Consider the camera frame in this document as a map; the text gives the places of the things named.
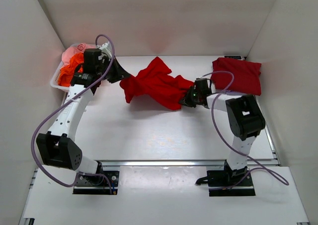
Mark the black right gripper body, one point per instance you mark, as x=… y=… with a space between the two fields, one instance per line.
x=193 y=96

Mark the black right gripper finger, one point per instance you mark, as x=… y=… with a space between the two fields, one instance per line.
x=188 y=102
x=191 y=92

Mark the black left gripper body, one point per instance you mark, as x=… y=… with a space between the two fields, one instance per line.
x=112 y=69

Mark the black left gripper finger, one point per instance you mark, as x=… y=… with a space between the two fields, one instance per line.
x=119 y=73
x=112 y=77

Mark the bright red t shirt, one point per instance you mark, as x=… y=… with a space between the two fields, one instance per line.
x=155 y=81

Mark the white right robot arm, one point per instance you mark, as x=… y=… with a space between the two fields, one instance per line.
x=244 y=116

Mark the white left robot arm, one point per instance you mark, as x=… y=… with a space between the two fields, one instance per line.
x=57 y=147

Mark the pink t shirt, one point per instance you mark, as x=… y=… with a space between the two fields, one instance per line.
x=75 y=49

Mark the orange t shirt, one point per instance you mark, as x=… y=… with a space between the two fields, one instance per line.
x=70 y=62

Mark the white plastic laundry basket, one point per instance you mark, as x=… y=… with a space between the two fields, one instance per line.
x=56 y=75

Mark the folded dark red t shirt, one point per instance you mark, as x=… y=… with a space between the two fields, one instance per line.
x=243 y=75

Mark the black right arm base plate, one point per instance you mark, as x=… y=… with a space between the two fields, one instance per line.
x=226 y=183

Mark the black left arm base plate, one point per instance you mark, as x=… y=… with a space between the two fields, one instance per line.
x=99 y=185

